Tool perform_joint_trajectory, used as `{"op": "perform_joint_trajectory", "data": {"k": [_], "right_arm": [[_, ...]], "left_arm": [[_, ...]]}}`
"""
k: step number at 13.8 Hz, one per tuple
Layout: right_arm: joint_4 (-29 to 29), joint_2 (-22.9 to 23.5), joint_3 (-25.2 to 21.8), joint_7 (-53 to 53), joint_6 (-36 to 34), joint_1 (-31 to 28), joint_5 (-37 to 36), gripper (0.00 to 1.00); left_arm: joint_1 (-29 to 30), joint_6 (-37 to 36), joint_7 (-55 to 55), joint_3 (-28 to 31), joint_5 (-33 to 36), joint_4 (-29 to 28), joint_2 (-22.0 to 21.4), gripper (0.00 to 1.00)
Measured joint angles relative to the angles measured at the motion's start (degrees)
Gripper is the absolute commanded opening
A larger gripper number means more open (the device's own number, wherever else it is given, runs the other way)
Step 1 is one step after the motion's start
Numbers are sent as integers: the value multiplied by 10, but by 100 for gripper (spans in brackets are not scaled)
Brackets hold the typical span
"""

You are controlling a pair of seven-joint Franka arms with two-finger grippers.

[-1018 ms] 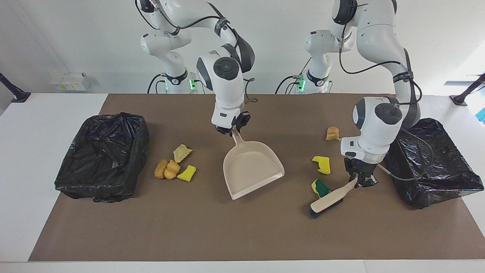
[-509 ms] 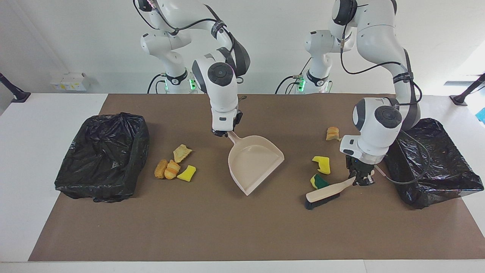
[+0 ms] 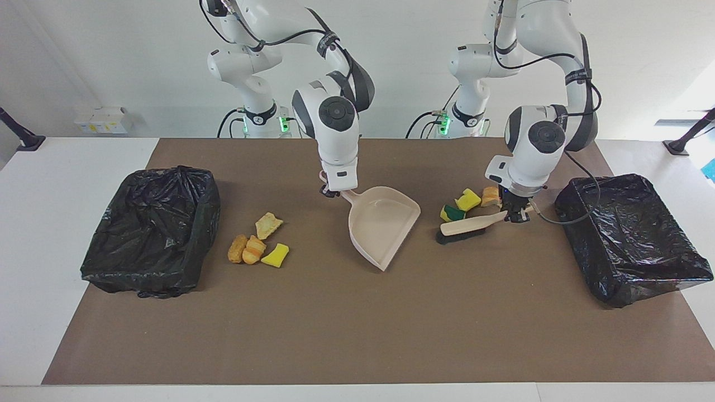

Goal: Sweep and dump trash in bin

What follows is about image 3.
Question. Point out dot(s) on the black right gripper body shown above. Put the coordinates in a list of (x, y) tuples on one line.
[(330, 192)]

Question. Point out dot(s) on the green and yellow sponge piece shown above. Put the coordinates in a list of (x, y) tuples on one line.
[(451, 214)]

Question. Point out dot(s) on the white wall box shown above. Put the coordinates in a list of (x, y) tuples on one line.
[(111, 120)]

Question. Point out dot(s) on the pale bread chunk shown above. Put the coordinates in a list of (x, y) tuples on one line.
[(268, 225)]

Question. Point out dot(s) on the beige brush with black bristles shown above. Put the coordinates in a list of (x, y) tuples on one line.
[(469, 225)]

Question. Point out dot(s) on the black camera stand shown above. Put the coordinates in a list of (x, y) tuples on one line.
[(678, 146), (31, 142)]

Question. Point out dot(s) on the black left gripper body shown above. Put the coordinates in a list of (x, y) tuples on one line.
[(519, 198)]

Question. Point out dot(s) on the brown bread roll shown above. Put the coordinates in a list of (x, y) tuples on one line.
[(237, 249)]

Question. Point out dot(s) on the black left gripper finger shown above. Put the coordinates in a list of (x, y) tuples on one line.
[(524, 215), (510, 214)]

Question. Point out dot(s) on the brown table mat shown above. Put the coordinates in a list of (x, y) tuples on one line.
[(357, 335)]

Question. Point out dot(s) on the striped bread roll piece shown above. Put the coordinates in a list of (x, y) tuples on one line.
[(254, 250)]

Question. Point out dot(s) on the small yellow sponge piece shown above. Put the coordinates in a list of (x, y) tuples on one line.
[(275, 255)]

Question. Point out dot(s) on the cyan object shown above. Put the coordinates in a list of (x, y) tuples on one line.
[(711, 170)]

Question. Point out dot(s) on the small white labelled box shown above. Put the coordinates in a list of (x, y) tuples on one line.
[(84, 124)]

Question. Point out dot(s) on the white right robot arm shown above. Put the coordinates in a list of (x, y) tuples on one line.
[(338, 134)]

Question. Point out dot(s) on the notched yellow sponge piece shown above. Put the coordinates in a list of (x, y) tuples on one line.
[(468, 200)]

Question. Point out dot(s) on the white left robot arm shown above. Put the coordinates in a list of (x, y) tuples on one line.
[(536, 151)]

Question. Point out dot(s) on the striped croissant piece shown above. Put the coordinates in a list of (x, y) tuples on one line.
[(490, 196)]

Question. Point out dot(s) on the beige plastic dustpan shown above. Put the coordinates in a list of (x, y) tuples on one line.
[(382, 229)]

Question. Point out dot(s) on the bin lined with black bag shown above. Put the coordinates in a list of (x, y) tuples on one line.
[(151, 234), (631, 240)]

